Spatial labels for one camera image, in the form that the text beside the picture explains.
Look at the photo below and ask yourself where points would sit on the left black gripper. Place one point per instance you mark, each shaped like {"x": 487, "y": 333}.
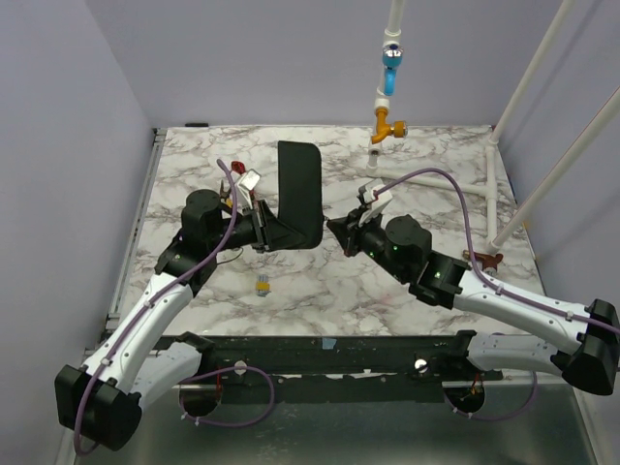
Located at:
{"x": 277, "y": 233}

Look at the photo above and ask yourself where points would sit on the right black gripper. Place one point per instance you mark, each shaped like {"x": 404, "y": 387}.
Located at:
{"x": 356, "y": 232}

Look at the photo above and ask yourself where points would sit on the black zip tool case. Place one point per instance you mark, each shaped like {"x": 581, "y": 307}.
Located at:
{"x": 300, "y": 187}

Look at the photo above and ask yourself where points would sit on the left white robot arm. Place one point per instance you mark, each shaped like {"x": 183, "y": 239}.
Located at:
{"x": 103, "y": 400}

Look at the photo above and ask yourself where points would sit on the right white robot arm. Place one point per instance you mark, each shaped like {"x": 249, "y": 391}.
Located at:
{"x": 577, "y": 342}

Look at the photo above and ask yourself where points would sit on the yellow hex key set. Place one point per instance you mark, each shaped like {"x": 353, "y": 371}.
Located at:
{"x": 262, "y": 285}

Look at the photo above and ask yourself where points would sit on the red black utility knife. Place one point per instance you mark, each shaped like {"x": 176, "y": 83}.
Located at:
{"x": 238, "y": 167}

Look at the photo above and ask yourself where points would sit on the orange faucet on pipe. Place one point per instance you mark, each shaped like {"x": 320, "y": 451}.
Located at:
{"x": 383, "y": 129}

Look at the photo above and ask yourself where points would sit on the brown brass faucet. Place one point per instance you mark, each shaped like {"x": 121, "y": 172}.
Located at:
{"x": 488, "y": 263}

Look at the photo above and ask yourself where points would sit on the blue valve on pipe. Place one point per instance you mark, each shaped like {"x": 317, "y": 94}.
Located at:
{"x": 392, "y": 56}

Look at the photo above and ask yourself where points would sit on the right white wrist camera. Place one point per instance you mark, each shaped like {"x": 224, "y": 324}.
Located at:
{"x": 372, "y": 203}

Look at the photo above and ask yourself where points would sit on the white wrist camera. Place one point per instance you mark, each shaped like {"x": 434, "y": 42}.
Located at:
{"x": 372, "y": 203}
{"x": 245, "y": 186}

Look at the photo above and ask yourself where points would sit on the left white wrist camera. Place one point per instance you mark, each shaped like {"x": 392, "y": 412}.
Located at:
{"x": 245, "y": 186}

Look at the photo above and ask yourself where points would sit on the yellow handled pliers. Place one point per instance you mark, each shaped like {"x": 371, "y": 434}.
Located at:
{"x": 226, "y": 199}

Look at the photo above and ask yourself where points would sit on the aluminium frame rail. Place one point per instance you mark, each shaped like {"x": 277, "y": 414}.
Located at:
{"x": 130, "y": 243}

